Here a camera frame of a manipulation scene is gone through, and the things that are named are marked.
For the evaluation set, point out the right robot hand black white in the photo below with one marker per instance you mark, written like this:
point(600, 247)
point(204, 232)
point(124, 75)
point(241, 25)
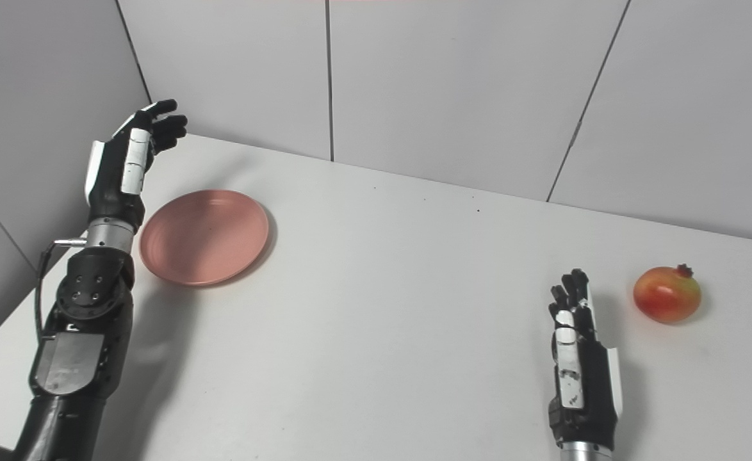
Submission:
point(584, 378)

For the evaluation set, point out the red yellow pomegranate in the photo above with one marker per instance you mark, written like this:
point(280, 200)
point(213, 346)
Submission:
point(667, 294)

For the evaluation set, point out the pink round plate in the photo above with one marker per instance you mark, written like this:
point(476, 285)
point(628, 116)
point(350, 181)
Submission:
point(204, 237)

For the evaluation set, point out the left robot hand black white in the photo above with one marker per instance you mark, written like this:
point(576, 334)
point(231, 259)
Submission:
point(120, 173)

